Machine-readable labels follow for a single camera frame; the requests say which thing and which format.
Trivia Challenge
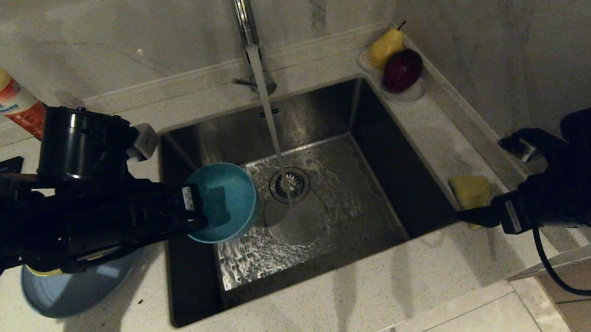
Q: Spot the yellow green sponge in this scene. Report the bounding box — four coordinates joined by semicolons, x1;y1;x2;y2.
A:
447;172;493;213

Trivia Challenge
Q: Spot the teal bowl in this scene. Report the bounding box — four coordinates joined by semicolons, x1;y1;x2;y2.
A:
181;159;263;247

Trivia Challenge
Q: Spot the orange dish soap bottle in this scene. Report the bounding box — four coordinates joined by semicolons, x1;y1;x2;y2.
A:
0;47;50;144

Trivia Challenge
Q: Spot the chrome faucet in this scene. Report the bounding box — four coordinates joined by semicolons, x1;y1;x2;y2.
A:
226;0;279;99

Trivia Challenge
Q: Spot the metal sink drain strainer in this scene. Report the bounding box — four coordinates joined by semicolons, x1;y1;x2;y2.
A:
268;165;313;206

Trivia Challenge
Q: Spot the stainless steel sink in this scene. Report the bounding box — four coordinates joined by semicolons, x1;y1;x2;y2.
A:
151;70;470;328

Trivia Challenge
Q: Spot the blue round plate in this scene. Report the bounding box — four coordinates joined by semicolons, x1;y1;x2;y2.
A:
18;247;145;322

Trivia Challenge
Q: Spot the clear tap water stream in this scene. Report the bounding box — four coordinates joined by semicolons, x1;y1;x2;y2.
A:
247;44;297;209

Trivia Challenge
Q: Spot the yellow plastic bowl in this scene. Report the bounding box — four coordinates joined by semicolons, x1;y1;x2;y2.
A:
26;261;65;279

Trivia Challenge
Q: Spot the small white fruit dish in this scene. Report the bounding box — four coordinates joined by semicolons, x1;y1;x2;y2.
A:
358;43;428;108

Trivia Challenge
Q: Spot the dark red apple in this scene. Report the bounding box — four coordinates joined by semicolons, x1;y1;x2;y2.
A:
380;47;426;94

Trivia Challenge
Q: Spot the yellow pear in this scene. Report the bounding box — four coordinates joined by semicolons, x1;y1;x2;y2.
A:
367;22;409;70

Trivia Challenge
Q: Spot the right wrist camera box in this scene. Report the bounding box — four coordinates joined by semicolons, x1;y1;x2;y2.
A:
497;127;547;166

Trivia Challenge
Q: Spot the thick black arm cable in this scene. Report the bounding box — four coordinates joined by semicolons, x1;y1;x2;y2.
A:
532;221;591;302

